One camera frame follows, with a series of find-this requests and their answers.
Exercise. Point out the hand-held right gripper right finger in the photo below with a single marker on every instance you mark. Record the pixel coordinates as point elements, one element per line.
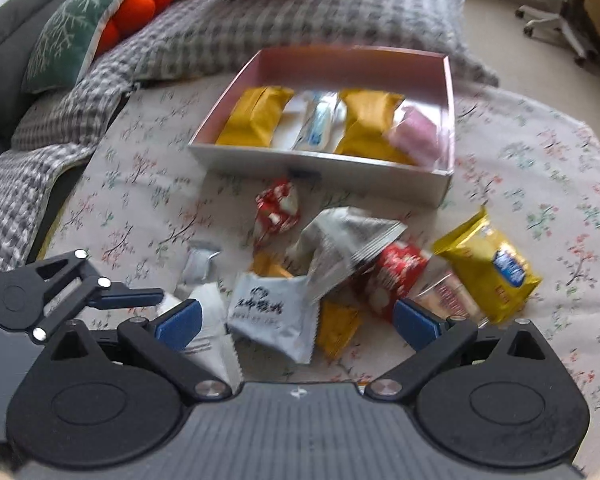
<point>416,325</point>

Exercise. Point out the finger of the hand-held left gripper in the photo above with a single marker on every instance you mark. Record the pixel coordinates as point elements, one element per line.
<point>130,300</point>

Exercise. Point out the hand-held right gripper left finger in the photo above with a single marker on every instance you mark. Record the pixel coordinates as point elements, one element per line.
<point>180,324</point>

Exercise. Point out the white zigzag-edged packet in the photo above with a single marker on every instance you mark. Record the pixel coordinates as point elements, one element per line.
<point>212,320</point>

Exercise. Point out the red snack packet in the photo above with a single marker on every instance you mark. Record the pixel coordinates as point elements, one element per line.
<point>397,270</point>

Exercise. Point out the orange snack packet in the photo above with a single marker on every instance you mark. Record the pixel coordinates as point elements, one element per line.
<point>270,266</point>
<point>337,327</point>

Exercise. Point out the white packet with black print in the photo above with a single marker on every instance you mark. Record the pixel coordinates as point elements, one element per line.
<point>270,315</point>

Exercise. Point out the yellow packet with blue label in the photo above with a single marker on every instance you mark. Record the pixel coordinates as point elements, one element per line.
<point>490,265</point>

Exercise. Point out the silver striped snack packet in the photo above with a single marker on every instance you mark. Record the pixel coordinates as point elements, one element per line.
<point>340,245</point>

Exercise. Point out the small red white candy packet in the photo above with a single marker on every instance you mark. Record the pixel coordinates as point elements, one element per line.
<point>275,210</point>

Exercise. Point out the pink cardboard box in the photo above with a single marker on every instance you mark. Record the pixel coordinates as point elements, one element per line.
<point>305,175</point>

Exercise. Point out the pink striped wafer packet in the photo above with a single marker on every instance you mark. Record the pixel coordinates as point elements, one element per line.
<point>450,292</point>

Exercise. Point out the small silver sachet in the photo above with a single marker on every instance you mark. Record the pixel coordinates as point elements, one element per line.
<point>200,264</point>

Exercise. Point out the floral bedsheet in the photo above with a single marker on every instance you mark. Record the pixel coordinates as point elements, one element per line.
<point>140,175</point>

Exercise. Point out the grey checked blanket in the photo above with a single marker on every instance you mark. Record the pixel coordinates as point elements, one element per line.
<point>15,200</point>

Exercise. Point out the pink snack packet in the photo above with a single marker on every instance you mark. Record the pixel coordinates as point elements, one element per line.
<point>415,135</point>

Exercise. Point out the plain yellow snack packet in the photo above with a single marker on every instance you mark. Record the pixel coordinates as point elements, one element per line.
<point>252,117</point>
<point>367,125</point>

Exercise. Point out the white and blue snack packet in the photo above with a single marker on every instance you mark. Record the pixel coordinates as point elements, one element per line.
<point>315,122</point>

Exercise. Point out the dark grey sofa cushion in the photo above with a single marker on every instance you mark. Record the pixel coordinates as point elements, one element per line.
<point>5,60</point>

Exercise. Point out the green snowflake cushion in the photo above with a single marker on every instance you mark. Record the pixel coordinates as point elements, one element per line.
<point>70,25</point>

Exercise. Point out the small orange pumpkin plush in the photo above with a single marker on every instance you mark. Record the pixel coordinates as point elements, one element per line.
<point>140,2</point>

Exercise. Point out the grey checked pillow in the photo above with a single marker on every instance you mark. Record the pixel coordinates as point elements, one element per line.
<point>280,25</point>

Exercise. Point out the white office chair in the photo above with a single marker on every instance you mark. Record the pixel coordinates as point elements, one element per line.
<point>555,17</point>

